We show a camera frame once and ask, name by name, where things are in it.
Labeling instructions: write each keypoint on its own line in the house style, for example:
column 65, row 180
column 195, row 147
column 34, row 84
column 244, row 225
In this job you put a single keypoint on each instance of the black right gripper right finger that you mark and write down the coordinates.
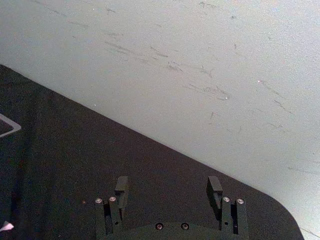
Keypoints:
column 226, row 212

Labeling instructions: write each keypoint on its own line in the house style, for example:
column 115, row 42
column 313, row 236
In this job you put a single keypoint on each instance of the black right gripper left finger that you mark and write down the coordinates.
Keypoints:
column 117, row 207

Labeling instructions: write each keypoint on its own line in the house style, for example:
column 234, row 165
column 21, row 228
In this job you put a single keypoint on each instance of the black table cloth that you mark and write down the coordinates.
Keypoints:
column 87, row 162

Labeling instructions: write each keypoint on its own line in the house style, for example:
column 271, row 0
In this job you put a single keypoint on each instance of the small white plastic piece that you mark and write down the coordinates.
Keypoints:
column 7, row 226

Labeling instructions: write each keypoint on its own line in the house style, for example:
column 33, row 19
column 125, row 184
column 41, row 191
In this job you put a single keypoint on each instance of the clear plastic case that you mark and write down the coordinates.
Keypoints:
column 10, row 126

